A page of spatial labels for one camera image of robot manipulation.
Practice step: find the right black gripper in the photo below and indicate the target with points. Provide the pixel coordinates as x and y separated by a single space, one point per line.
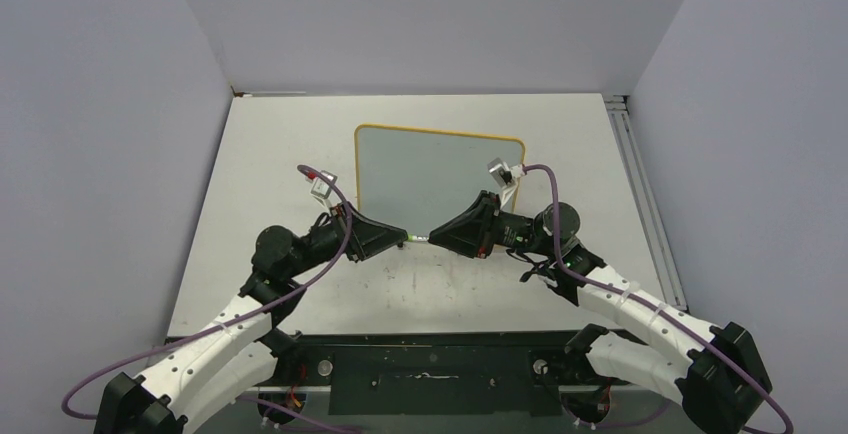
462 234

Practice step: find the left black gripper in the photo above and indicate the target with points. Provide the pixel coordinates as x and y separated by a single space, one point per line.
369 237

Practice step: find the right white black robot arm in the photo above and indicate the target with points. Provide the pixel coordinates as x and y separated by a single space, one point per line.
636 312

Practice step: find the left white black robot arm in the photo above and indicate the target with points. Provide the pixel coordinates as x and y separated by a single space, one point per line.
242 345

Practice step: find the yellow framed whiteboard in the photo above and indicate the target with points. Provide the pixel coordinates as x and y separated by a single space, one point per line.
418 179

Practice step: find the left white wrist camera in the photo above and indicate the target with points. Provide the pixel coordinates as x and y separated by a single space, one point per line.
321 187

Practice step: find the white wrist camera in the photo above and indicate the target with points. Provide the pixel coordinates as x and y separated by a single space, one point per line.
507 178
321 187

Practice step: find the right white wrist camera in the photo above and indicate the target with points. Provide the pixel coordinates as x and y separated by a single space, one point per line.
507 178

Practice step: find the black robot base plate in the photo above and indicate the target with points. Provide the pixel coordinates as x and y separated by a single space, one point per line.
440 374

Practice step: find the right aluminium rail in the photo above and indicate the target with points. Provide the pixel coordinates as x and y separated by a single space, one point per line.
617 109

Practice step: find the front aluminium frame rail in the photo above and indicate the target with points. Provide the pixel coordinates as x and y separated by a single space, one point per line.
185 394

